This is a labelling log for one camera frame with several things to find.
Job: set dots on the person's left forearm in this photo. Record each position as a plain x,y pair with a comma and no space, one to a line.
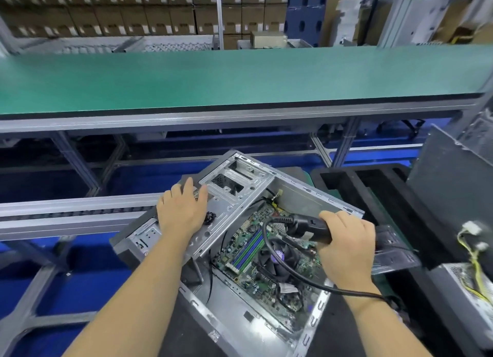
131,306

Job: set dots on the grey power supply unit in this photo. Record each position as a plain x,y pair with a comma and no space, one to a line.
466,291

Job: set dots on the person's left hand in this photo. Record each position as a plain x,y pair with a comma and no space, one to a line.
183,210

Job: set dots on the person's right hand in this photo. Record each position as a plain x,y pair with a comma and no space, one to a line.
348,249

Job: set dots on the stack of cardboard boxes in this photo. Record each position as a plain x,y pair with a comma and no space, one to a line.
154,10

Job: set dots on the clear plastic screw tray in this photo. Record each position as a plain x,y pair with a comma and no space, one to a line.
397,249

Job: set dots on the green motherboard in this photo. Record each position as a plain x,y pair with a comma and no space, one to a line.
246,249

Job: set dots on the grey flat metal rail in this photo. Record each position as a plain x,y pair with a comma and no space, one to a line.
69,216

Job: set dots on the grey metal computer case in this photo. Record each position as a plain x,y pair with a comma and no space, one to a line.
231,183

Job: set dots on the green conveyor belt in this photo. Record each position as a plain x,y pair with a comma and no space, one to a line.
154,79

